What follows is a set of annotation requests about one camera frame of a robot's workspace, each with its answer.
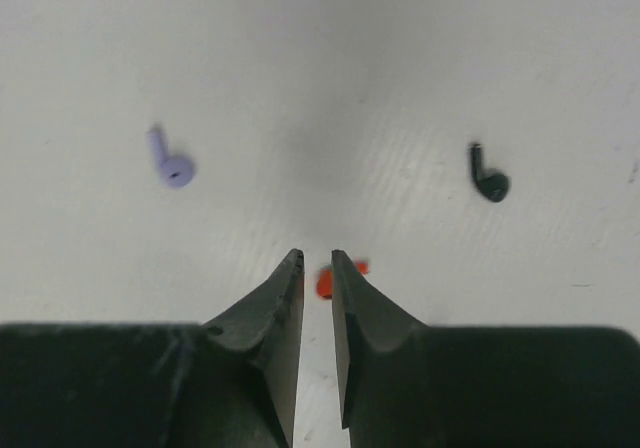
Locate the orange earbud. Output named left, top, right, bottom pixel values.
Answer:
left=315, top=259, right=370, bottom=300

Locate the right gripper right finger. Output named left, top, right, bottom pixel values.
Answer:
left=332, top=250, right=639, bottom=447

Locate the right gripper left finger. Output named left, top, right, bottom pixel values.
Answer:
left=1, top=249, right=304, bottom=447

